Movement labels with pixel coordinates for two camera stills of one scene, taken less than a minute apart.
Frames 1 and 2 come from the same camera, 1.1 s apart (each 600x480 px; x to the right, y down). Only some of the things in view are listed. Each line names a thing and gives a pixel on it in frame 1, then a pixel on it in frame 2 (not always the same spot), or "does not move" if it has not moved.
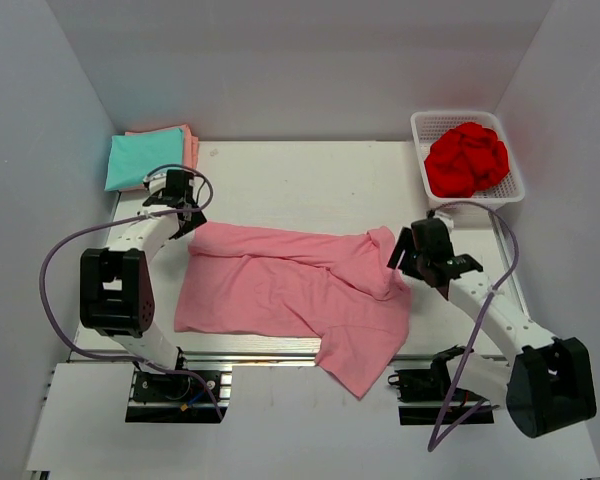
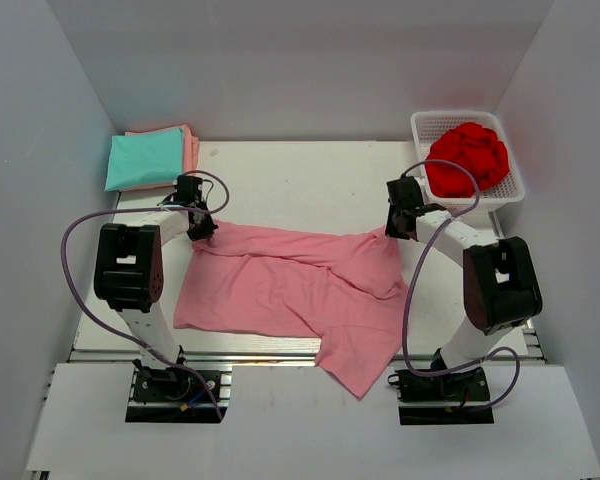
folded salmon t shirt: x=190 y=150 does not move
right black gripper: x=405 y=242 to x=392 y=229
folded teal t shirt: x=133 y=156 does not move
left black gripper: x=198 y=221 to x=204 y=232
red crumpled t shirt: x=465 y=160 does not move
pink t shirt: x=344 y=291 does not move
